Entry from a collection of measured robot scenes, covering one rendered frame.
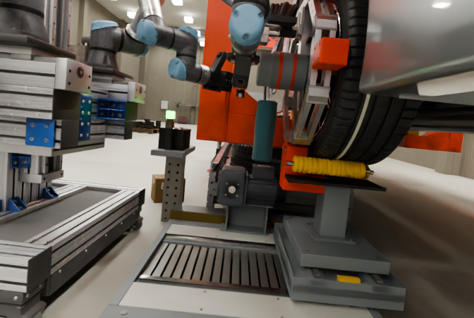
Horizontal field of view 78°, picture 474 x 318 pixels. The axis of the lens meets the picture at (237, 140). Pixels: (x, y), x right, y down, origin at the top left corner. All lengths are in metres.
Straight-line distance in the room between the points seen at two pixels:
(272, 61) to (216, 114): 0.57
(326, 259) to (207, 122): 0.90
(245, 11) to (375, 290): 0.91
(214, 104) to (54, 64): 0.83
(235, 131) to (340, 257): 0.83
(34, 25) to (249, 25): 0.70
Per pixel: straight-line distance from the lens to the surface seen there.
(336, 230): 1.23
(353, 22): 0.93
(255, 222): 1.63
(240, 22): 0.66
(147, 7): 1.14
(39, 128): 1.08
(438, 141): 4.24
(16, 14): 1.12
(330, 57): 0.84
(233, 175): 1.39
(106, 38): 1.54
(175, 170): 1.77
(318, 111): 0.95
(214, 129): 1.58
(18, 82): 1.07
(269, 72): 1.11
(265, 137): 1.23
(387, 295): 1.15
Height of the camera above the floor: 0.64
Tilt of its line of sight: 4 degrees down
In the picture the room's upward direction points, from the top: 6 degrees clockwise
